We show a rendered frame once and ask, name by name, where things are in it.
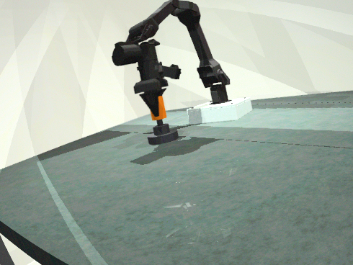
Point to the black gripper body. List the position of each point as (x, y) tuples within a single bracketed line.
[(147, 81)]

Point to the orange knob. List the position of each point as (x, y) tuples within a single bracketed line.
[(162, 111)]

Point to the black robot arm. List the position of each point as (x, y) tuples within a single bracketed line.
[(131, 51)]

